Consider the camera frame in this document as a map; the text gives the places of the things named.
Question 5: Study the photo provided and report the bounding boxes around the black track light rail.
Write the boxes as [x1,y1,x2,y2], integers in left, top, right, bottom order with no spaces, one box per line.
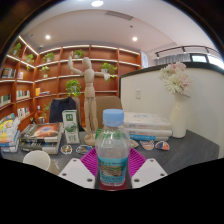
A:
[154,44,221,59]

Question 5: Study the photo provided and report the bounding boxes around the stack of colourful books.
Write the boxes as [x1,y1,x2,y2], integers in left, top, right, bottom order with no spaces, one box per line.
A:
[0,112,22,154]

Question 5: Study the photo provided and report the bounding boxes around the branched ceiling lamp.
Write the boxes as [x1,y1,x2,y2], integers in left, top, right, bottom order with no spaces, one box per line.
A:
[90,0,105,8]

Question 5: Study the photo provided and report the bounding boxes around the cream mug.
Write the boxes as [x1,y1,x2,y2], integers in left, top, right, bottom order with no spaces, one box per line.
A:
[22,149,61,176]

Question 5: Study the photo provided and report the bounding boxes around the small painted stone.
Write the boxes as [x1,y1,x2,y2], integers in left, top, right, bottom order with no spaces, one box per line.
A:
[154,140,171,152]
[139,140,155,151]
[60,144,73,156]
[129,139,140,149]
[75,144,93,155]

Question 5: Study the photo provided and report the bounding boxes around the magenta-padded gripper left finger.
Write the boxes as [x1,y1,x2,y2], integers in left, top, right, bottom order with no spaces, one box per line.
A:
[58,147,100,190]

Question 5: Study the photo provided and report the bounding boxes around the grey curtain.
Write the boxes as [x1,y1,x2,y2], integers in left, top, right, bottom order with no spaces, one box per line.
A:
[155,53,192,66]

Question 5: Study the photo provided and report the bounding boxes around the wooden artist mannequin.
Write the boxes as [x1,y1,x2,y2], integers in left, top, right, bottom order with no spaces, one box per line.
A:
[67,50,116,147]

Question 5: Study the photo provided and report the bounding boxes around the tan chair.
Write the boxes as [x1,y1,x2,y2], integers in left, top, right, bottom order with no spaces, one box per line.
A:
[94,95,124,130]

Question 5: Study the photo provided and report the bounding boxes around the white vase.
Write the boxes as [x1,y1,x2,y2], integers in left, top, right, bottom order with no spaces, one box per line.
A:
[169,92,188,139]

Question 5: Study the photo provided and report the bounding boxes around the stack of white books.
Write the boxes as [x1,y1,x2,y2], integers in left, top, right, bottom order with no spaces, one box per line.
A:
[123,111,173,142]

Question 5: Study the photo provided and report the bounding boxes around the clear blue-capped water bottle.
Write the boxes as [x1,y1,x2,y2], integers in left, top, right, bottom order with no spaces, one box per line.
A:
[94,108,132,191]

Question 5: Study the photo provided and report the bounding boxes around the window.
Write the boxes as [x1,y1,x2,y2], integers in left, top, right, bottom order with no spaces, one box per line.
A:
[190,53,224,69]

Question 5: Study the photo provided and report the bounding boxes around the ceiling air vent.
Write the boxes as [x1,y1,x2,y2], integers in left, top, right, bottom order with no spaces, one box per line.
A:
[105,10,134,21]

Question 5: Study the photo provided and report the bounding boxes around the recessed ceiling spotlights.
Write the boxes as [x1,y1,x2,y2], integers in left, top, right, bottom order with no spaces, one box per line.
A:
[44,34,139,43]

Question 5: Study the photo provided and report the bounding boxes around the green and white carton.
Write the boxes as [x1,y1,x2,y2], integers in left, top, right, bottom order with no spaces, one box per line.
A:
[61,109,81,145]

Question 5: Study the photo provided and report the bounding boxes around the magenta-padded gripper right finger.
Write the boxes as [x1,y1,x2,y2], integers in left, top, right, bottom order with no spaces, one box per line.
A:
[128,147,168,190]

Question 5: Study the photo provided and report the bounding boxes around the wooden shelf unit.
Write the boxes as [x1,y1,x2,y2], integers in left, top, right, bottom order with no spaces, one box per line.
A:
[0,34,143,134]

